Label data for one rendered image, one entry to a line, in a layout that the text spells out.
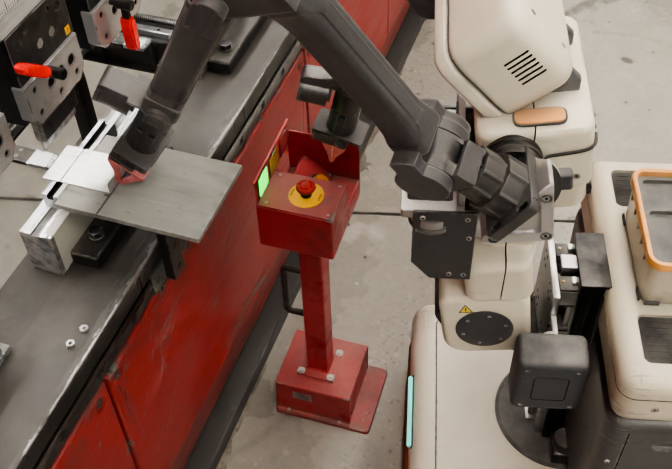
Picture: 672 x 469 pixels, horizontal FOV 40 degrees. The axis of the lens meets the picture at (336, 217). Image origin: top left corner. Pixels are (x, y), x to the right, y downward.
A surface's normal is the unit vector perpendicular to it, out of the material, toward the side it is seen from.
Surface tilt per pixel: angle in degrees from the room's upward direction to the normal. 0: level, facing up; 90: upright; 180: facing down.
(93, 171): 0
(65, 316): 0
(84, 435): 90
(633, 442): 90
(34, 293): 0
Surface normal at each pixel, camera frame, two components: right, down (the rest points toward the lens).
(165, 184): -0.03, -0.69
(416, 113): 0.79, 0.06
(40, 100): 0.95, 0.22
